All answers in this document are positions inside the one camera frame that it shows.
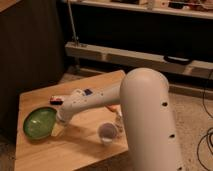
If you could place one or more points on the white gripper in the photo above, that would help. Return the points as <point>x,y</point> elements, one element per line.
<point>63,118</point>

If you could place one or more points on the green ceramic bowl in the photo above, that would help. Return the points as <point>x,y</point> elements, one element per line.
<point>39,123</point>

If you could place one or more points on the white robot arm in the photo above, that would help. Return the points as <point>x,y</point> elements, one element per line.
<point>143,95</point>

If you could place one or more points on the black and red box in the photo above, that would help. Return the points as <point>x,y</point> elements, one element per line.
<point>57,100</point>

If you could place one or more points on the blue rectangular block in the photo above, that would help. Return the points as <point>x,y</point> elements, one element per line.
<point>88,91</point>

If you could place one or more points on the white paper cup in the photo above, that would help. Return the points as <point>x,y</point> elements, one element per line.
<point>107,133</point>

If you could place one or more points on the orange marker pen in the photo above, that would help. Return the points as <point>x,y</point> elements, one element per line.
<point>112,108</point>

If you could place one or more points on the wooden shelf rack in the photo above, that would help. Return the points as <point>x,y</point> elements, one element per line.
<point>130,35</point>

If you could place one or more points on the black handle on shelf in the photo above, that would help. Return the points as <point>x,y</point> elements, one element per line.
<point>177,60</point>

